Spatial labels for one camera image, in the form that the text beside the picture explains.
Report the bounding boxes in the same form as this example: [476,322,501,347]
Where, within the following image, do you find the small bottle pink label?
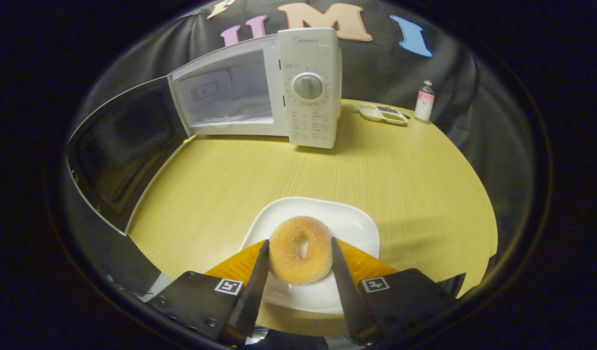
[414,80,436,123]

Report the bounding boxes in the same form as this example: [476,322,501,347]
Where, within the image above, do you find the white divided dish with beans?
[357,103,409,126]

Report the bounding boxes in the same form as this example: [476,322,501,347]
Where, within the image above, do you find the white microwave oven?
[65,27,342,237]

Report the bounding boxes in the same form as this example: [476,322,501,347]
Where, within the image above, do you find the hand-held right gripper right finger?
[330,237,457,343]

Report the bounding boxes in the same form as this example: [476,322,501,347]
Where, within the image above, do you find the white square plate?
[239,196,381,315]

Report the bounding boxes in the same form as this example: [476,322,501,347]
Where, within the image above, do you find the sugared donut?
[268,215,334,286]

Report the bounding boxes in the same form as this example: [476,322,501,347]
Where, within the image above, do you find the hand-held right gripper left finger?
[148,239,271,345]

